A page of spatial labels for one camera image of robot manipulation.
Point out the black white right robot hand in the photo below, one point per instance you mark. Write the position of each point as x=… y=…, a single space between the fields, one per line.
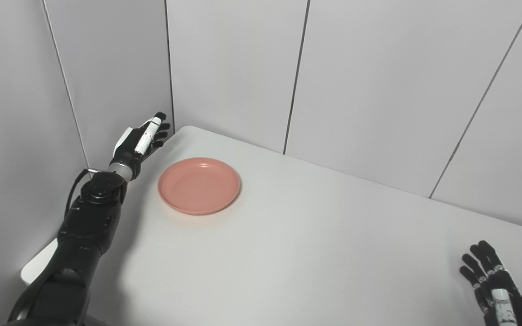
x=499 y=294

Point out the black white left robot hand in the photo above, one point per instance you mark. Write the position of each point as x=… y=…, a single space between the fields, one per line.
x=141 y=142

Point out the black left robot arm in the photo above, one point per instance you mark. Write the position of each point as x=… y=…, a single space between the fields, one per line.
x=84 y=231

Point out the pink round plate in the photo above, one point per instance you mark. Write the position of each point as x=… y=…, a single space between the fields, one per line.
x=199 y=185

